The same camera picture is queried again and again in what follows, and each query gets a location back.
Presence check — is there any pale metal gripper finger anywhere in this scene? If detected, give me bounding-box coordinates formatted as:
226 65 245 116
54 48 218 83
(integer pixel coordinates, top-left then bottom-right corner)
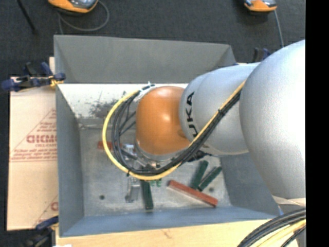
131 183 141 203
125 178 132 203

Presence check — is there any red-brown flat block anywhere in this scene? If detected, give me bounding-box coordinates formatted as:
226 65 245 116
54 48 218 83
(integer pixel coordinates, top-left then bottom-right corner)
166 180 219 208
97 140 122 152

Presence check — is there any grey metal bin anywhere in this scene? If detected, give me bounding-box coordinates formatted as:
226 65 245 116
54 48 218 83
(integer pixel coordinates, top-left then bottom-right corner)
53 34 284 238

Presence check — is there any brown cardboard board red print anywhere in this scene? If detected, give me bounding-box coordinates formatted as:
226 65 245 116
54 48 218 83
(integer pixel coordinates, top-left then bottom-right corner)
6 83 60 232

